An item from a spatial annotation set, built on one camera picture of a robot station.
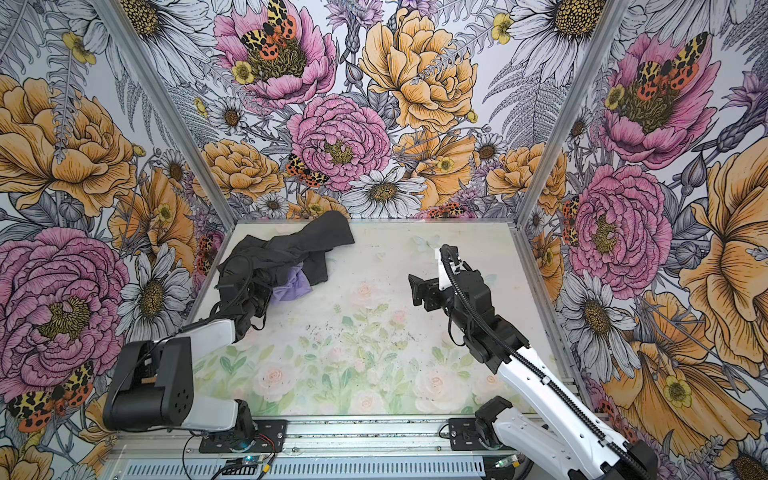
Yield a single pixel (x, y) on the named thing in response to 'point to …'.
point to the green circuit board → (246, 465)
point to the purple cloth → (298, 286)
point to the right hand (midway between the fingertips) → (426, 282)
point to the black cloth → (307, 245)
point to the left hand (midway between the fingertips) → (276, 290)
